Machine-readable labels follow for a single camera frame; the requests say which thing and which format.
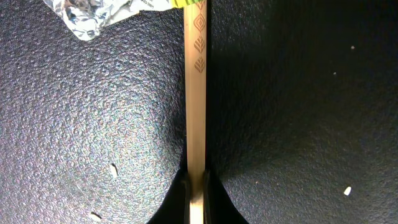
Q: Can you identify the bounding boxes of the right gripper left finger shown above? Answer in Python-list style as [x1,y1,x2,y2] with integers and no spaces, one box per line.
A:
[147,169,190,224]

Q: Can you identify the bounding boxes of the wooden chopstick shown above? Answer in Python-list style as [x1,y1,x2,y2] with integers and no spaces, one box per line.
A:
[184,1,207,224]

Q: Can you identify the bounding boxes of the round black serving tray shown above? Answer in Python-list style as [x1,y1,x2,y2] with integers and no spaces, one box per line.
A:
[1,1,397,223]

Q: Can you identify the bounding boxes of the yellow green snack wrapper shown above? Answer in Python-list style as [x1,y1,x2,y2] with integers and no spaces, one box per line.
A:
[169,0,203,8]

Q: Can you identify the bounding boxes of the clear plastic wrapper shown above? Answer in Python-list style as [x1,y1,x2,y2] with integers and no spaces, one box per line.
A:
[44,0,174,41]

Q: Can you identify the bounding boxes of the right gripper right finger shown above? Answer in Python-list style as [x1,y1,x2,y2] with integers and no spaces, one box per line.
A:
[204,170,248,224]

